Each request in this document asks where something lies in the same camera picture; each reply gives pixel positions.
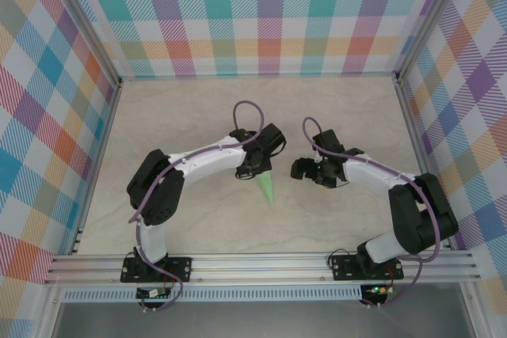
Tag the light green paper sheet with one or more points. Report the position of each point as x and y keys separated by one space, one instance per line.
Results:
x=267 y=187

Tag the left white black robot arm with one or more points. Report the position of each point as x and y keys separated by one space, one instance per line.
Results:
x=210 y=156

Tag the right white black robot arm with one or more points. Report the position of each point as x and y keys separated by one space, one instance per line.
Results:
x=372 y=173

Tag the grey metal sheet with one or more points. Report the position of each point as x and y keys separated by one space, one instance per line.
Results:
x=257 y=322

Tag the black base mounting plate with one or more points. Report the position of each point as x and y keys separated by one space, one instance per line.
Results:
x=344 y=270
x=182 y=266

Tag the circuit board with green light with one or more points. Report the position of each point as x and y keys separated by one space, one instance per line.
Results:
x=378 y=289

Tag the black circuit board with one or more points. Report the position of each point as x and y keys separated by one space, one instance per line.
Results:
x=152 y=293

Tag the aluminium frame rail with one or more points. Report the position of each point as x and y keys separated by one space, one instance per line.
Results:
x=257 y=76
x=97 y=168
x=424 y=168

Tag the wide grooved aluminium rail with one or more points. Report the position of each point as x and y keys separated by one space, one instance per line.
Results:
x=257 y=268

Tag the short aluminium frame post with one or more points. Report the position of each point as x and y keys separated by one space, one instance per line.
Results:
x=473 y=310
x=49 y=314

